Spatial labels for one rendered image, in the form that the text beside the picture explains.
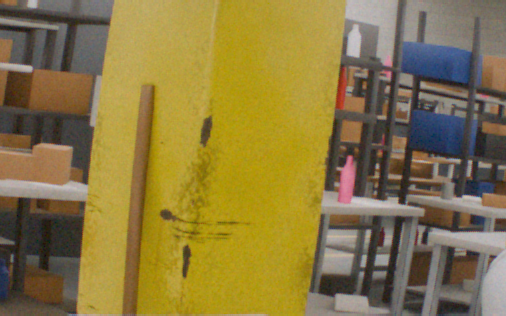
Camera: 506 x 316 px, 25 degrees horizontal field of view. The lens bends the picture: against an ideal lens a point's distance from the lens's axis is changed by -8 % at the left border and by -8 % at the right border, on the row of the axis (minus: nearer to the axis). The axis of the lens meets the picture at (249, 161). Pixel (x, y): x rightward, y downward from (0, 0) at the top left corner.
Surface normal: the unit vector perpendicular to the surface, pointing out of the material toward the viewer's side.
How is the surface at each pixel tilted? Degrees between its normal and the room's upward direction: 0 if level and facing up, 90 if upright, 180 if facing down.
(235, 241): 90
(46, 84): 90
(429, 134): 90
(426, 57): 90
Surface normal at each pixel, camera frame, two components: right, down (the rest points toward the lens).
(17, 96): -0.76, -0.07
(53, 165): 0.04, 0.06
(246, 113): 0.68, 0.13
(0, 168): 0.41, 0.11
